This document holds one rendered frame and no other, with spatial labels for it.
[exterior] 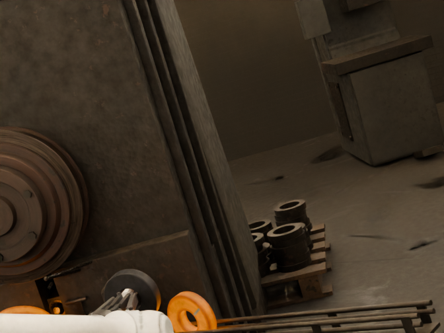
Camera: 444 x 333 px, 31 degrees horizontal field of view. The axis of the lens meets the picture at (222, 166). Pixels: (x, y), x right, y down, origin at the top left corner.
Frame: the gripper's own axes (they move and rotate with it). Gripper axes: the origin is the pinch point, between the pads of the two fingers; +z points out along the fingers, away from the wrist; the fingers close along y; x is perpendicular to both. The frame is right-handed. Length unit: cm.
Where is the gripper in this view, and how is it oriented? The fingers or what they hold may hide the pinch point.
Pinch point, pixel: (130, 292)
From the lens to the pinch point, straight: 215.5
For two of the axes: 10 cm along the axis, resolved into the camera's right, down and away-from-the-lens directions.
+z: 2.6, -3.0, 9.2
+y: 9.2, -2.2, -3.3
